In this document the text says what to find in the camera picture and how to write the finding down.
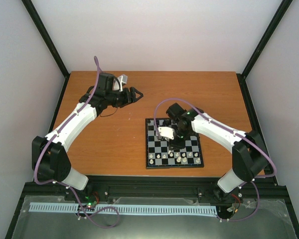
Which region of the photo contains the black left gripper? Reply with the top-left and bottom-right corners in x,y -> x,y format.
106,87 -> 144,108

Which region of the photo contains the black white chessboard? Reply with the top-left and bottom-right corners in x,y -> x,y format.
145,118 -> 204,169

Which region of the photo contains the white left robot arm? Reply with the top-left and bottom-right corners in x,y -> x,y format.
32,72 -> 144,201

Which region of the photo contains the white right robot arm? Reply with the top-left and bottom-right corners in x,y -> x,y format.
166,103 -> 269,202

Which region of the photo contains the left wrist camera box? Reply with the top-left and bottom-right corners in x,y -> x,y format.
113,74 -> 128,92

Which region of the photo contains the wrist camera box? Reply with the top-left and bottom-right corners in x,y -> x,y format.
113,74 -> 128,92
157,126 -> 176,141

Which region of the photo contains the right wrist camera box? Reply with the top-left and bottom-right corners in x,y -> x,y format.
157,126 -> 176,141

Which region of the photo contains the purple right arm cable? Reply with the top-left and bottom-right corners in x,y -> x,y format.
153,98 -> 277,222

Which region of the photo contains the black aluminium frame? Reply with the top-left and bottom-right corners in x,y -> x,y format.
5,0 -> 299,239

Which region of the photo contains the light blue slotted cable duct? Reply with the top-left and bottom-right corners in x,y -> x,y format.
28,202 -> 217,217

